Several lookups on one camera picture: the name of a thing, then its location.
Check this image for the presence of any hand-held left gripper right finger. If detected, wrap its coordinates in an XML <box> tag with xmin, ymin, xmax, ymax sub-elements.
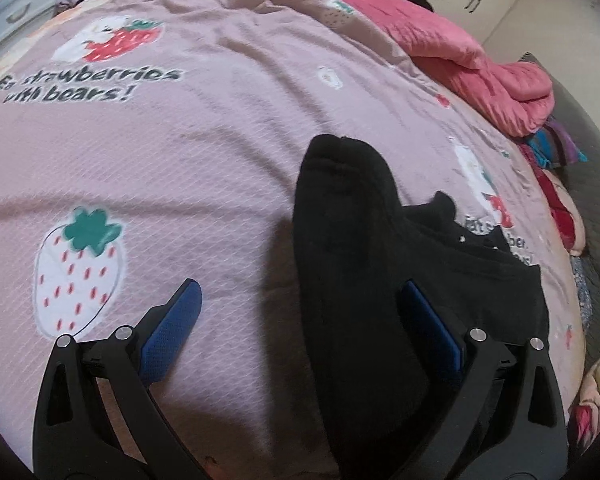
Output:
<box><xmin>399</xmin><ymin>280</ymin><xmax>570</xmax><ymax>480</ymax></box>

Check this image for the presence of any white drawer cabinet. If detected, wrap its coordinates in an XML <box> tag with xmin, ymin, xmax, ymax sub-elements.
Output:
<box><xmin>0</xmin><ymin>0</ymin><xmax>63</xmax><ymax>77</ymax></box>

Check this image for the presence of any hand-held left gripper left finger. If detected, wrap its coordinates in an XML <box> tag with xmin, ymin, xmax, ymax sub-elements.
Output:
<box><xmin>31</xmin><ymin>277</ymin><xmax>212</xmax><ymax>480</ymax></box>

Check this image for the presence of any red cloth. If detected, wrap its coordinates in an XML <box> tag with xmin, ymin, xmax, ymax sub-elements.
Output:
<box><xmin>531</xmin><ymin>167</ymin><xmax>588</xmax><ymax>257</ymax></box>

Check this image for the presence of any pink strawberry printed bed sheet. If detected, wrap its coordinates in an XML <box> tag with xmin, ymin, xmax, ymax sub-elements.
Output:
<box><xmin>0</xmin><ymin>0</ymin><xmax>587</xmax><ymax>480</ymax></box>

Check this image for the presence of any floral cloth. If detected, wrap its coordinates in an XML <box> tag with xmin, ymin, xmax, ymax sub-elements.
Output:
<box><xmin>566</xmin><ymin>354</ymin><xmax>600</xmax><ymax>453</ymax></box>

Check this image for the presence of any black sweater with orange patches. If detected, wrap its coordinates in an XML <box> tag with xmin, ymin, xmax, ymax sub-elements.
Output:
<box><xmin>291</xmin><ymin>133</ymin><xmax>552</xmax><ymax>480</ymax></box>

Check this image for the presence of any pink quilt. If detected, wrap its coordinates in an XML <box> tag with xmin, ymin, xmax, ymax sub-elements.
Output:
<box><xmin>162</xmin><ymin>0</ymin><xmax>556</xmax><ymax>139</ymax></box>

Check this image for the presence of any grey padded headboard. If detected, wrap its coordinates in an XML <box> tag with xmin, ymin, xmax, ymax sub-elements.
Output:
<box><xmin>520</xmin><ymin>50</ymin><xmax>600</xmax><ymax>372</ymax></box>

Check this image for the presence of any colourful striped cloth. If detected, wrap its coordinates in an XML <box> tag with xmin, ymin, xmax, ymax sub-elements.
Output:
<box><xmin>519</xmin><ymin>116</ymin><xmax>589</xmax><ymax>169</ymax></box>

